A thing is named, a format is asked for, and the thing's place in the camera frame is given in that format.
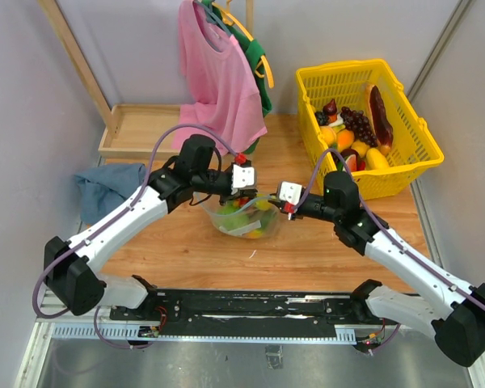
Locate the red cherry bunch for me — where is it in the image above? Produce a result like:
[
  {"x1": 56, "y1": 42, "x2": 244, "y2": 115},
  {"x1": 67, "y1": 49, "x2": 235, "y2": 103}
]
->
[{"x1": 233, "y1": 197, "x2": 250, "y2": 209}]

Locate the green cabbage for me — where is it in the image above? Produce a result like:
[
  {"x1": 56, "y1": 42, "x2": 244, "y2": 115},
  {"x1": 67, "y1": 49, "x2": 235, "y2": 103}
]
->
[{"x1": 217, "y1": 206, "x2": 249, "y2": 231}]

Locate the yellow banana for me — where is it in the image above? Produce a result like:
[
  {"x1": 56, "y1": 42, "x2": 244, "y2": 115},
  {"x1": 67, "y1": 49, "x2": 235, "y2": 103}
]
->
[{"x1": 251, "y1": 197, "x2": 272, "y2": 212}]

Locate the clear zip top bag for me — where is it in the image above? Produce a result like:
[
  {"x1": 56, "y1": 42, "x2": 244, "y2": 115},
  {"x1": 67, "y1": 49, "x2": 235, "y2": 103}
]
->
[{"x1": 195, "y1": 193, "x2": 280, "y2": 239}]

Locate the green yellow mango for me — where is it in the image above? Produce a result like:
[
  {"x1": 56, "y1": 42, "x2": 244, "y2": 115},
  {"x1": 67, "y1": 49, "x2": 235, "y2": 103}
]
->
[{"x1": 243, "y1": 228, "x2": 264, "y2": 239}]

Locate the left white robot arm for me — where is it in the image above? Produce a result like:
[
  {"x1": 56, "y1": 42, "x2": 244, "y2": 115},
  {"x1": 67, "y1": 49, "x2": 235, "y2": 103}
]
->
[{"x1": 44, "y1": 134, "x2": 256, "y2": 320}]

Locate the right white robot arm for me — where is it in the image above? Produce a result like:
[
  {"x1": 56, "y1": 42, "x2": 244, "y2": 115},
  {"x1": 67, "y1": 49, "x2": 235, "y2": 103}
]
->
[{"x1": 278, "y1": 171, "x2": 485, "y2": 367}]

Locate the watermelon slice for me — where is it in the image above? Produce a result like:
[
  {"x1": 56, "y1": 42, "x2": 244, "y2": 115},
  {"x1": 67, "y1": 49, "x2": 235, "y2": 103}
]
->
[{"x1": 341, "y1": 149, "x2": 361, "y2": 173}]

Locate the orange fruit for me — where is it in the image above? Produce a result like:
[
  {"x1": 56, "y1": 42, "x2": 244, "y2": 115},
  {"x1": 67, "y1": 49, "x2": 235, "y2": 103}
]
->
[{"x1": 336, "y1": 129, "x2": 355, "y2": 152}]

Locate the yellow lemon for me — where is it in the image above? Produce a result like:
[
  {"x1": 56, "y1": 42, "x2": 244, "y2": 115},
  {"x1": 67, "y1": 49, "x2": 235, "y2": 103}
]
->
[{"x1": 351, "y1": 141, "x2": 370, "y2": 158}]

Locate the yellow mango fruit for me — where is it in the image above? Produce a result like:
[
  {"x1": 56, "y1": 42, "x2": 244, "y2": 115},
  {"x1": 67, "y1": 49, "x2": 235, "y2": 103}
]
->
[{"x1": 320, "y1": 126, "x2": 337, "y2": 148}]

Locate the pink t-shirt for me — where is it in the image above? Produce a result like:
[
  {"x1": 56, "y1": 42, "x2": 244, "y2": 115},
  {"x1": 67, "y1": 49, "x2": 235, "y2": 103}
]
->
[{"x1": 178, "y1": 1, "x2": 267, "y2": 153}]

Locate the blue black grape bunch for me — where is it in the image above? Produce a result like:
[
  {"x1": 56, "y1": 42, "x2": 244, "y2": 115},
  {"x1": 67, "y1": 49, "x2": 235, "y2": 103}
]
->
[{"x1": 314, "y1": 111, "x2": 329, "y2": 127}]

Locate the dark purple grape bunch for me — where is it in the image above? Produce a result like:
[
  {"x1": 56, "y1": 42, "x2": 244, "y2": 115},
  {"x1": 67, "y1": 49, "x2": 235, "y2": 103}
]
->
[{"x1": 340, "y1": 107, "x2": 378, "y2": 147}]

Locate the wooden tray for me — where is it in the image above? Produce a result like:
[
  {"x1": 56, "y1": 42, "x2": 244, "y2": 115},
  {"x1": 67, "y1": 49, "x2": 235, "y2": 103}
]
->
[{"x1": 98, "y1": 104, "x2": 180, "y2": 159}]

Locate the dark red fig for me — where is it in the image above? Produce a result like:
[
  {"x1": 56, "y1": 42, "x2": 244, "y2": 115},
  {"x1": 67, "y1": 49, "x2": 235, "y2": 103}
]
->
[{"x1": 323, "y1": 99, "x2": 338, "y2": 116}]

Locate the brown sweet potato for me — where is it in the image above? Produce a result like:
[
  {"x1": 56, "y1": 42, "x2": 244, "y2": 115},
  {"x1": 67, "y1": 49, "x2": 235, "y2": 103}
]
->
[{"x1": 365, "y1": 83, "x2": 394, "y2": 155}]

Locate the yellow plastic basket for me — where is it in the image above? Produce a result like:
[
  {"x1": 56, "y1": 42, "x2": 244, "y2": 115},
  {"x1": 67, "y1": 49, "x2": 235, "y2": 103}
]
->
[{"x1": 296, "y1": 59, "x2": 444, "y2": 199}]

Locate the blue cloth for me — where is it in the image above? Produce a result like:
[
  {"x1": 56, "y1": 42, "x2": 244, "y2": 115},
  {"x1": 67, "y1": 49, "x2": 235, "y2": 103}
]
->
[{"x1": 74, "y1": 163, "x2": 146, "y2": 225}]

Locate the green t-shirt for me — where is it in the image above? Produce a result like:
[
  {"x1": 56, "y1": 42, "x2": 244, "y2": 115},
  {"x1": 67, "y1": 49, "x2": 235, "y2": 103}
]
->
[{"x1": 201, "y1": 0, "x2": 273, "y2": 154}]

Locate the yellow clothes hanger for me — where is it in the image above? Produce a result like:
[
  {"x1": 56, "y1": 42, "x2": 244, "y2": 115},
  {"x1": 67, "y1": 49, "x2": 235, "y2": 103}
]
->
[{"x1": 211, "y1": 1, "x2": 275, "y2": 89}]

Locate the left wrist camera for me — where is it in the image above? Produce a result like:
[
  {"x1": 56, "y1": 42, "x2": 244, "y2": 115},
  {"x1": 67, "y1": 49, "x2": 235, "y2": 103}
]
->
[{"x1": 232, "y1": 154, "x2": 257, "y2": 190}]

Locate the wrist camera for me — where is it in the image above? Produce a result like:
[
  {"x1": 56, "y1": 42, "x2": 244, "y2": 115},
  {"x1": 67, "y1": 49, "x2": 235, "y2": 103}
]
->
[
  {"x1": 232, "y1": 154, "x2": 257, "y2": 190},
  {"x1": 276, "y1": 181, "x2": 302, "y2": 213}
]

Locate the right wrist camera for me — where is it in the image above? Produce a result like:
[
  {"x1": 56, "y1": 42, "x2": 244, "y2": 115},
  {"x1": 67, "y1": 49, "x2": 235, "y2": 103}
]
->
[{"x1": 276, "y1": 181, "x2": 302, "y2": 213}]

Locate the wooden rack frame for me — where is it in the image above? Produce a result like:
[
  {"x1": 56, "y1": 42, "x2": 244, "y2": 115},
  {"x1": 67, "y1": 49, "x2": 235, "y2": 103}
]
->
[{"x1": 38, "y1": 0, "x2": 255, "y2": 137}]

